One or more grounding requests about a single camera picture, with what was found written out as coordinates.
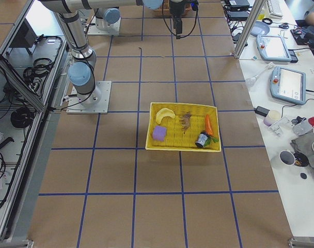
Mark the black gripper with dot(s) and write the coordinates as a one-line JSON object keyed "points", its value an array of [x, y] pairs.
{"points": [[176, 10]]}

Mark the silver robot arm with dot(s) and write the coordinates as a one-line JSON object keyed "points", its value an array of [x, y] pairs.
{"points": [[69, 20], [106, 17]]}

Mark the light blue plate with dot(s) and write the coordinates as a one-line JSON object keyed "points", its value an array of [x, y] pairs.
{"points": [[260, 28]]}

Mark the cream toy banana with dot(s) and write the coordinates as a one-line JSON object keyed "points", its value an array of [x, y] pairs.
{"points": [[164, 112]]}

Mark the upper teach pendant tablet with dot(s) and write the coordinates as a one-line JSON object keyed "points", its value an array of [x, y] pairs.
{"points": [[272, 48]]}

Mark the teach pendant tablet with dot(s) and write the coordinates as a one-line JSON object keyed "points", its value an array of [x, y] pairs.
{"points": [[272, 48], [288, 85]]}

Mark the yellow plastic mesh tray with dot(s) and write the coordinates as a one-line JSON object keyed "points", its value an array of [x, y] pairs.
{"points": [[176, 139]]}

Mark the orange toy carrot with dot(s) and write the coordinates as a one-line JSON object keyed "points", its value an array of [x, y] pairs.
{"points": [[208, 127]]}

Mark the purple foam block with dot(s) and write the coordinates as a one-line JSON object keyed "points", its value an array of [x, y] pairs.
{"points": [[159, 133]]}

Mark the dark toy soda can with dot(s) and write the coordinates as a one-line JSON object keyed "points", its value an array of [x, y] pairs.
{"points": [[204, 140]]}

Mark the lower teach pendant tablet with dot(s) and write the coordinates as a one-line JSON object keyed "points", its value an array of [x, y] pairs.
{"points": [[288, 85]]}

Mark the white paper cup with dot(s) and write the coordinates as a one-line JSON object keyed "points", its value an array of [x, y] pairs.
{"points": [[272, 117]]}

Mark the grey cloth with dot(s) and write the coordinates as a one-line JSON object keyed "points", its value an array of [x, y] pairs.
{"points": [[305, 145]]}

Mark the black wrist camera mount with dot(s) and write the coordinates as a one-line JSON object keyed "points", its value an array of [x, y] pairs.
{"points": [[194, 4]]}

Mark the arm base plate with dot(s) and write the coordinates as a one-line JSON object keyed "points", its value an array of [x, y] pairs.
{"points": [[103, 28], [98, 102]]}

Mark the aluminium frame post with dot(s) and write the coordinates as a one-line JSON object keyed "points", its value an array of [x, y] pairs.
{"points": [[253, 16]]}

